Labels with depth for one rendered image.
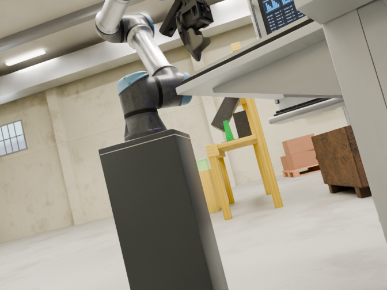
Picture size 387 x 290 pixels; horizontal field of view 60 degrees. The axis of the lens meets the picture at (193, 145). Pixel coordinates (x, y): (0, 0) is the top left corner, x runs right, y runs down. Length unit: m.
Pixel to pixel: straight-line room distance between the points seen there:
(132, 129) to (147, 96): 0.12
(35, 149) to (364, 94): 11.31
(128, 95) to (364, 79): 0.71
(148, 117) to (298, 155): 6.71
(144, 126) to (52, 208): 10.46
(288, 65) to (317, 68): 0.07
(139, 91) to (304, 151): 6.78
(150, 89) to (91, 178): 9.64
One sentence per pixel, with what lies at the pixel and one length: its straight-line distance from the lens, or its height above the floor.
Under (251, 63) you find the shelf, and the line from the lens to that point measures 0.81.
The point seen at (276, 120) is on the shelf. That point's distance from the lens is 1.57.
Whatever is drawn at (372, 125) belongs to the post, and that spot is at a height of 0.65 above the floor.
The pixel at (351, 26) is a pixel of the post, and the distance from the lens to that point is 0.71.
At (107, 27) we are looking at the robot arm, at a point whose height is 1.27.
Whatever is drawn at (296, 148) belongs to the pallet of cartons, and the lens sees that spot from 7.69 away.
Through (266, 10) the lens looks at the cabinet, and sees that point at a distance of 1.92.
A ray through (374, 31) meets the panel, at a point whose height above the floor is 0.81.
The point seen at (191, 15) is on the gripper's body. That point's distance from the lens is 1.02.
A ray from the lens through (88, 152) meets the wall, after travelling 10.75.
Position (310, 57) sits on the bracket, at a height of 0.83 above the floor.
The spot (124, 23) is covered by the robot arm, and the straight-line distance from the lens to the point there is 1.47.
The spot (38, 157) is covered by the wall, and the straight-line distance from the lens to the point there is 11.65.
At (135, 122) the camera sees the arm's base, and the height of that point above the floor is 0.85.
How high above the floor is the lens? 0.65
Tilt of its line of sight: 5 degrees up
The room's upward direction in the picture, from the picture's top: 14 degrees counter-clockwise
